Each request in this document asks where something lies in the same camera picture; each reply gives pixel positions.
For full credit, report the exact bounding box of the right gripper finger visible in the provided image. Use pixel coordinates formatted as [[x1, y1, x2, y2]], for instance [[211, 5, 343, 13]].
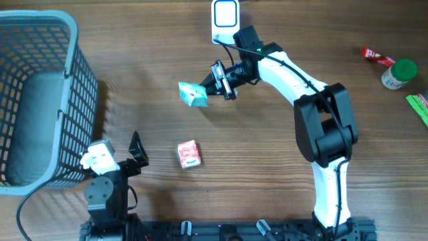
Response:
[[200, 73, 216, 88], [205, 85, 223, 96]]

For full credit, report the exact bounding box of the teal wet wipes pack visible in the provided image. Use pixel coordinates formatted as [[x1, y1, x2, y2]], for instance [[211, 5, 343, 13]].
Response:
[[179, 82, 208, 107]]

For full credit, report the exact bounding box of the red small box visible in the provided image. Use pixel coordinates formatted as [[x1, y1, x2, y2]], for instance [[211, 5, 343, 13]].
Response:
[[177, 140, 201, 169]]

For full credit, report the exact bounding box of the red coffee stick sachet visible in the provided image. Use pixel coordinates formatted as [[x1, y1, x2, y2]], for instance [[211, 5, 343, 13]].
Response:
[[362, 47, 395, 67]]

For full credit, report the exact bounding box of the green lid jar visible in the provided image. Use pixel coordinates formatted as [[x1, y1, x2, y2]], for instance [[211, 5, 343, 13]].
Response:
[[381, 58, 417, 90]]

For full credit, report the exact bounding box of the green snack bag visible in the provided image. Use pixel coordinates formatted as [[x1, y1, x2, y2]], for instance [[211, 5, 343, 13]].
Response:
[[406, 91, 428, 127]]

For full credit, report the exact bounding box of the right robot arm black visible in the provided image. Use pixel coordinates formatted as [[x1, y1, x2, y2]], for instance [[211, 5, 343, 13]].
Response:
[[201, 26, 358, 235]]

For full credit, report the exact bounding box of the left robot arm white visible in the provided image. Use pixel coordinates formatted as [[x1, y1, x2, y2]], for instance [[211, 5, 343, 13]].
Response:
[[79, 131, 152, 241]]

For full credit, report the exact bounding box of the white barcode scanner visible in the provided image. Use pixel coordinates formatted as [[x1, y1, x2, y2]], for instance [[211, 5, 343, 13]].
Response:
[[211, 0, 240, 45]]

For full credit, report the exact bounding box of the grey plastic basket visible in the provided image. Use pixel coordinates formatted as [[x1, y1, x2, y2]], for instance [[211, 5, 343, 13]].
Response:
[[1, 10, 98, 196]]

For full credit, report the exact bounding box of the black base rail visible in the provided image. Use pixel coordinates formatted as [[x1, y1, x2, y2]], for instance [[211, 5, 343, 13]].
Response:
[[79, 219, 378, 241]]

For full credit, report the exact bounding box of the left camera cable black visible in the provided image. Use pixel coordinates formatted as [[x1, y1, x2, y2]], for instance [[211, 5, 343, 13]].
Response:
[[15, 170, 84, 241]]

